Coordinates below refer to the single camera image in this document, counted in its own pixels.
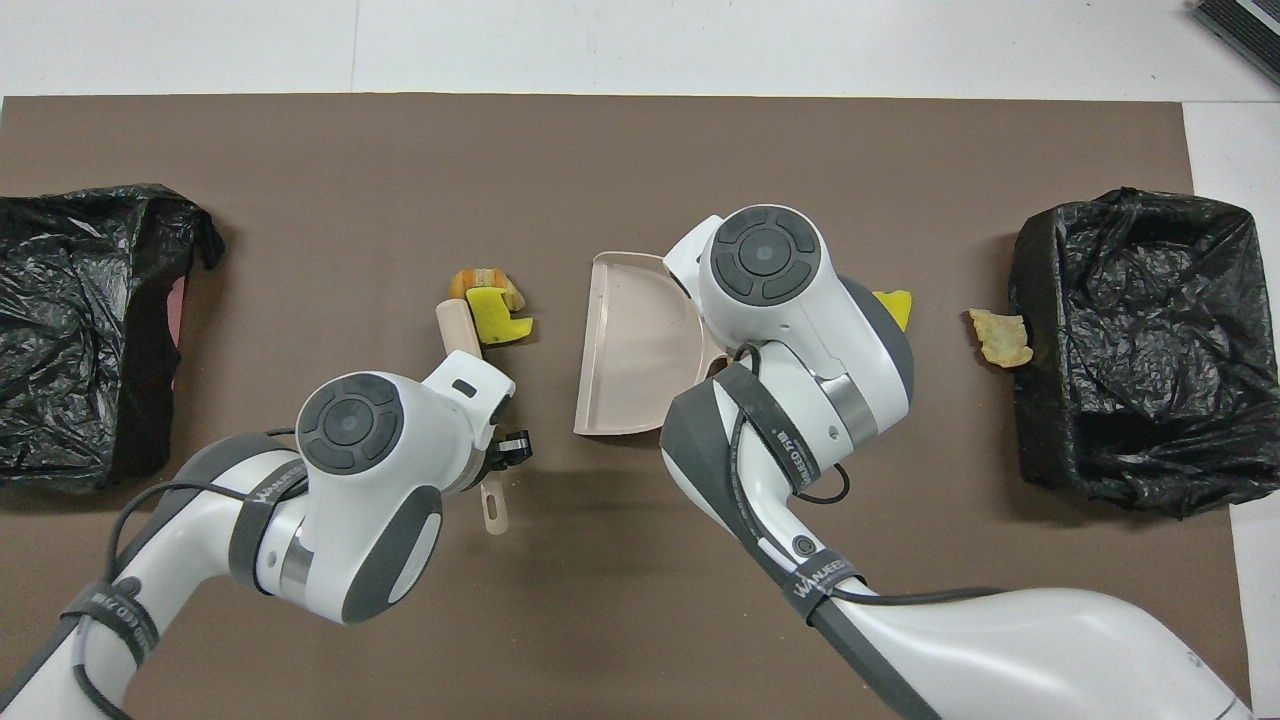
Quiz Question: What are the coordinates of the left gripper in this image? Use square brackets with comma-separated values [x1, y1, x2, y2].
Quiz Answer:
[422, 355, 532, 476]

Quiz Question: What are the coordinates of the beige plastic dustpan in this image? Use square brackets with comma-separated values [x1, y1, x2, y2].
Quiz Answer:
[572, 250, 731, 437]

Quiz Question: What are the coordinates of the pale striped sponge chip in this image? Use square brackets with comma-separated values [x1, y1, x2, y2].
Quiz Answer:
[968, 308, 1035, 370]

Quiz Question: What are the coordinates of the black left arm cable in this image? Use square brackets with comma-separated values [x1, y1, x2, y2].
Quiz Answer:
[75, 430, 311, 720]

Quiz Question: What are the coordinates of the orange striped sponge piece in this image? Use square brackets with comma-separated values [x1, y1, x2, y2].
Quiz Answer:
[448, 266, 528, 311]

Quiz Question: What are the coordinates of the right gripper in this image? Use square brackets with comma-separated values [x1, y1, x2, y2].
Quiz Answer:
[662, 215, 723, 301]

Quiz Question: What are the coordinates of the grey ribbed object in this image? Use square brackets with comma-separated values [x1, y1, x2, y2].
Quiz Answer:
[1190, 0, 1280, 86]

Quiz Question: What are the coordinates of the beige hand brush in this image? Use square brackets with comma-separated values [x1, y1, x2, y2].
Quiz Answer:
[435, 298, 511, 536]

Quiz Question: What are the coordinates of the brown table mat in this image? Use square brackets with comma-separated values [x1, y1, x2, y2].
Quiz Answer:
[0, 95, 1256, 720]

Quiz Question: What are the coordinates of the black bag-lined trash bin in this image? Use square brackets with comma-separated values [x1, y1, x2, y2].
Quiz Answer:
[1008, 187, 1280, 519]
[0, 183, 227, 493]

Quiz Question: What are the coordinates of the bent yellow sponge piece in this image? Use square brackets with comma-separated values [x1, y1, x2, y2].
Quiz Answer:
[466, 287, 536, 347]

